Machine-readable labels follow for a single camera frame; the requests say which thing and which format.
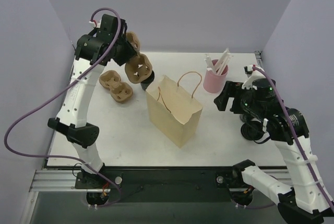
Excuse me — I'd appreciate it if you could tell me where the black coffee cup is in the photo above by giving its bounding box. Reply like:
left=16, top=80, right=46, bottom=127
left=240, top=114, right=252, bottom=123
left=140, top=71, right=155, bottom=91

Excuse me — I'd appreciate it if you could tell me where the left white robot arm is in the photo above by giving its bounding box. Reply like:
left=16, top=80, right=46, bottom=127
left=47, top=14, right=136, bottom=188

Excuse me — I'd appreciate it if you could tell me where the white wrapped straw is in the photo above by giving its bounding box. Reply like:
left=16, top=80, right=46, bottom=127
left=205, top=54, right=217, bottom=74
left=217, top=53, right=231, bottom=75
left=214, top=48, right=230, bottom=74

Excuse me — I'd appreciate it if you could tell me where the aluminium frame rail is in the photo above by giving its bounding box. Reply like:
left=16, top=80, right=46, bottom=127
left=31, top=51, right=291, bottom=192

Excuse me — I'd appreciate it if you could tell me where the beige paper bag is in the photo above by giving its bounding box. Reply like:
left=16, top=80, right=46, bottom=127
left=146, top=71, right=203, bottom=148

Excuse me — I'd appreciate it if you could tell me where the pink straw holder cup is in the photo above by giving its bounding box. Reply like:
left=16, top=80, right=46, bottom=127
left=203, top=66, right=229, bottom=93

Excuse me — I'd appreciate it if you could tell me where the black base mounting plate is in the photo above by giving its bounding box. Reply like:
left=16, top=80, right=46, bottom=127
left=75, top=167, right=253, bottom=205

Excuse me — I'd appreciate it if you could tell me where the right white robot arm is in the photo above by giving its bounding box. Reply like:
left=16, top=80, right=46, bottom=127
left=214, top=78, right=333, bottom=223

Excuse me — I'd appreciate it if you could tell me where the brown pulp cup carrier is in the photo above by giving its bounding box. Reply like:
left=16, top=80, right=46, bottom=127
left=99, top=70, right=133, bottom=103

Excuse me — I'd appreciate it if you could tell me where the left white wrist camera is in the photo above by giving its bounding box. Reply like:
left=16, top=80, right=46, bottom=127
left=89, top=20, right=101, bottom=28

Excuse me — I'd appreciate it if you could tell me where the stack of black lids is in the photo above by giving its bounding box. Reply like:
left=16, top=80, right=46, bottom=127
left=241, top=121, right=270, bottom=145

